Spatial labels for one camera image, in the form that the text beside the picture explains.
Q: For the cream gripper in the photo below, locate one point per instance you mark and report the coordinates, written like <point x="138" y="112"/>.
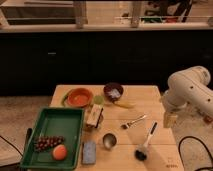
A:
<point x="169" y="119"/>

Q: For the blue sponge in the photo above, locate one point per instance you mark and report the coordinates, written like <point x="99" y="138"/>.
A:
<point x="89" y="152"/>

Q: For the orange fruit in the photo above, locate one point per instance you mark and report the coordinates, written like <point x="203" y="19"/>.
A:
<point x="59" y="152"/>

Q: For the wooden toy block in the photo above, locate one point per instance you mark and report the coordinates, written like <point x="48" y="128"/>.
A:
<point x="94" y="116"/>

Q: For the green plate under bowl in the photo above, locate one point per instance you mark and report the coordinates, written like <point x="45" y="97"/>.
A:
<point x="65" y="97"/>

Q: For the orange bowl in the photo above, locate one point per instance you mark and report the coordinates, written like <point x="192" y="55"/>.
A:
<point x="79" y="97"/>

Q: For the black white dish brush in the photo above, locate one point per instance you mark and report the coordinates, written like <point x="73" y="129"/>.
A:
<point x="141" y="151"/>

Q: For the dark red grape bunch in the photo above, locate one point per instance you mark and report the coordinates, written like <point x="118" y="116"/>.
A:
<point x="43" y="143"/>

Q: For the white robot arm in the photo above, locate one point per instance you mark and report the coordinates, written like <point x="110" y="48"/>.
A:
<point x="187" y="86"/>

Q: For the green plastic tray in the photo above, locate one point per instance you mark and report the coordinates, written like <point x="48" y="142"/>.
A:
<point x="54" y="124"/>

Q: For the green round lid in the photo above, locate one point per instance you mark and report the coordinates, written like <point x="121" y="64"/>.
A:
<point x="98" y="99"/>

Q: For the small metal cup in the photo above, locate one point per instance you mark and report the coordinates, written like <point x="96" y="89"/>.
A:
<point x="109" y="140"/>

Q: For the dark red bowl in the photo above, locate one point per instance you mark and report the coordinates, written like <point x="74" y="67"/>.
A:
<point x="113" y="91"/>

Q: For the yellow banana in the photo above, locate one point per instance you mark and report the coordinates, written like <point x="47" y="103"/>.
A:
<point x="123" y="104"/>

